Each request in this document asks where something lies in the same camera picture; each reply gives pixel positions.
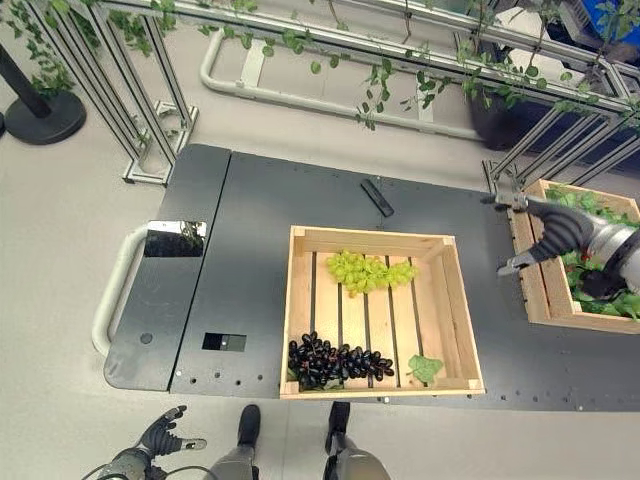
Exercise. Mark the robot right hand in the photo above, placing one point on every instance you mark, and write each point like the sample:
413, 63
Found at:
550, 227

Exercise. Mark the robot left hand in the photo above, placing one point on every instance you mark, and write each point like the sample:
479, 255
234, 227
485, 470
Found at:
162, 434

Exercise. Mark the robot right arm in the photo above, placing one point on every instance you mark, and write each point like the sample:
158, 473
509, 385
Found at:
617, 257

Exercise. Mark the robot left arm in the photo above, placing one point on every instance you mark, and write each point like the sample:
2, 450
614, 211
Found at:
122, 462

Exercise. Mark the wooden crate with leaves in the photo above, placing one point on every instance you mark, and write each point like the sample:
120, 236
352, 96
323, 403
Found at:
555, 280

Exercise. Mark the green leaves in crate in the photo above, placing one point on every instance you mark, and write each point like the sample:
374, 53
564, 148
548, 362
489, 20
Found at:
595, 260

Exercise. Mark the robot left leg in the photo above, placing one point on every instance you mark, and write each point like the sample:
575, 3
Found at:
240, 447

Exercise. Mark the black plant pot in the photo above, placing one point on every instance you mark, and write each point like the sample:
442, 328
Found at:
500, 117

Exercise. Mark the black cart top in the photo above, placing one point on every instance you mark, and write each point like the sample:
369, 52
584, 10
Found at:
240, 280

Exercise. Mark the black rectangular bar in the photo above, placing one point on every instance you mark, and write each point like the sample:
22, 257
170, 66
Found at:
377, 198

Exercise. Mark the dark purple grape bunch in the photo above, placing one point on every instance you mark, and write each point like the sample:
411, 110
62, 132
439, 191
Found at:
335, 361

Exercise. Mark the green grape bunch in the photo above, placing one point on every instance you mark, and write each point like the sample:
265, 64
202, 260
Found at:
367, 272

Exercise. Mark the loose green leaf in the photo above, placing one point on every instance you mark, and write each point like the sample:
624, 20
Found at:
425, 369

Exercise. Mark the large wooden crate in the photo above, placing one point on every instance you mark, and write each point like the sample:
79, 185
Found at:
380, 312

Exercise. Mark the blue bin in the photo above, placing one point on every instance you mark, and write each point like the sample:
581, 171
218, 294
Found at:
590, 15

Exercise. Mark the hanging green vine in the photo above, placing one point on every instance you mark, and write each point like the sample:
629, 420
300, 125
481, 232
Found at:
380, 75

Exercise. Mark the black stanchion base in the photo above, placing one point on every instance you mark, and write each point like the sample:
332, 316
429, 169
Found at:
42, 112

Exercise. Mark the aluminium frame post with braces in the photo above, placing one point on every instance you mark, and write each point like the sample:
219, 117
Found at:
565, 145

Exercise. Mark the aluminium frame rail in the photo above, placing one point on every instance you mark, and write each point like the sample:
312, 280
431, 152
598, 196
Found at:
400, 42

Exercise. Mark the grey tube frame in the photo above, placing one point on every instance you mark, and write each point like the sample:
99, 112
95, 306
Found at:
320, 95

